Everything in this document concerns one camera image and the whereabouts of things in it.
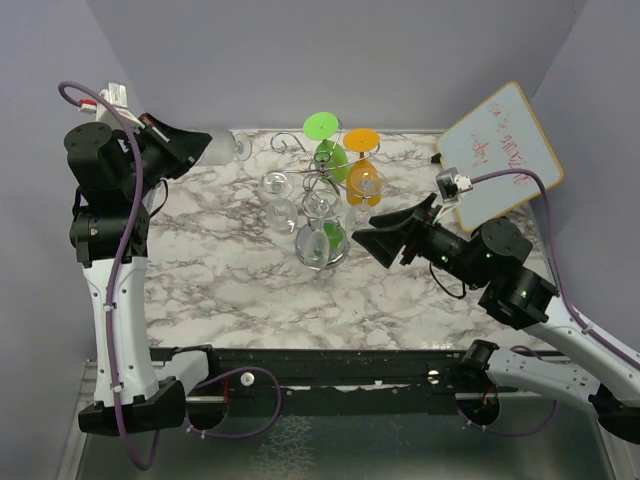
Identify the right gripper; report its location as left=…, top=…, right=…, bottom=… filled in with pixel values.
left=352, top=192, right=488, bottom=289

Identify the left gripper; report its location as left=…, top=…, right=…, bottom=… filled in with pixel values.
left=119, top=111, right=211, bottom=199

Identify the clear wine glass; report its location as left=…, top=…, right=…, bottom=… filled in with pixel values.
left=301, top=190, right=341, bottom=269
left=197, top=128, right=253, bottom=167
left=260, top=171, right=298, bottom=235
left=345, top=167, right=384, bottom=231

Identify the orange plastic wine glass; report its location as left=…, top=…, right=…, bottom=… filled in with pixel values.
left=344, top=128, right=383, bottom=207

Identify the green plastic wine glass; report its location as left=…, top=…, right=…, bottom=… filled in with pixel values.
left=303, top=111, right=349, bottom=184

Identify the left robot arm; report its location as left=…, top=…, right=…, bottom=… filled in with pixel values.
left=64, top=114, right=221, bottom=436

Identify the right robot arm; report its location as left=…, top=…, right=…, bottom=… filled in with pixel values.
left=352, top=196, right=639, bottom=444

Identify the chrome wine glass rack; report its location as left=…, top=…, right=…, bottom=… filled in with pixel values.
left=260, top=112, right=384, bottom=271

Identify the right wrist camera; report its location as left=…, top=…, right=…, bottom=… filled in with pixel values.
left=435, top=167, right=473, bottom=222

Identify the whiteboard with yellow frame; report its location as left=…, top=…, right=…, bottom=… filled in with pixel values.
left=436, top=81, right=564, bottom=232

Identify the black front table rail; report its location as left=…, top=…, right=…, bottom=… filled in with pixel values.
left=187, top=348, right=496, bottom=424

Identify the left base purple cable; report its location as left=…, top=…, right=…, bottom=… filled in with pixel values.
left=183, top=367, right=282, bottom=441

